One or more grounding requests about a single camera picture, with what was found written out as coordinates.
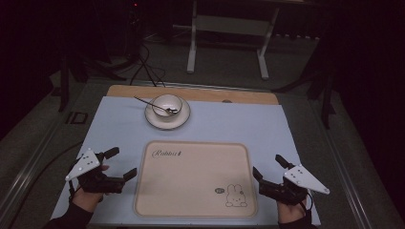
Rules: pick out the metal spoon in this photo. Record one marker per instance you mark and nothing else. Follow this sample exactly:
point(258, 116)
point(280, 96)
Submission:
point(153, 105)

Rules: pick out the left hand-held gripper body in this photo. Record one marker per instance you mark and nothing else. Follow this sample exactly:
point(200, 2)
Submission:
point(95, 183)

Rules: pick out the white saucer with dark rim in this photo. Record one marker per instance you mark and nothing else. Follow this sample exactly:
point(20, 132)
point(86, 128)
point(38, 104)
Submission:
point(167, 121)

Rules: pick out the black floor socket box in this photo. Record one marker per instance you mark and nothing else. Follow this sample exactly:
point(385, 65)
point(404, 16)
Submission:
point(76, 118)

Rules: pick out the black stand leg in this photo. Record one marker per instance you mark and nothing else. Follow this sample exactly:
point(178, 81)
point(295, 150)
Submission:
point(64, 86)
point(327, 101)

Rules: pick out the beige placemat with rabbit print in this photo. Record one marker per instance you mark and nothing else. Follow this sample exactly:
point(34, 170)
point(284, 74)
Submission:
point(191, 181)

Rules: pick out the light blue table mat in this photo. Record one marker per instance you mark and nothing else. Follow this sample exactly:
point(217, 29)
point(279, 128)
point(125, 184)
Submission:
point(223, 124)

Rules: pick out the white ceramic bowl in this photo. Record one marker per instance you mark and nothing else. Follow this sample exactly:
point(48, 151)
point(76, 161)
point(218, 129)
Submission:
point(167, 105)

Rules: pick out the dark device with red light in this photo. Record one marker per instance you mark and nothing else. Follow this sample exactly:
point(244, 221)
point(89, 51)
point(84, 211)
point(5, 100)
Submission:
point(135, 16)

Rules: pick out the white metal stand frame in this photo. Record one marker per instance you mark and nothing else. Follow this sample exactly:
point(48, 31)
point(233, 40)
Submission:
point(229, 25)

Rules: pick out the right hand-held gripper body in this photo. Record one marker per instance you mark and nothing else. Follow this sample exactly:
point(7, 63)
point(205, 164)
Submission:
point(286, 191)

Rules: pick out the person's right hand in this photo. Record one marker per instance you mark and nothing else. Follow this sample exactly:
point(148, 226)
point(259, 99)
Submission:
point(290, 213)

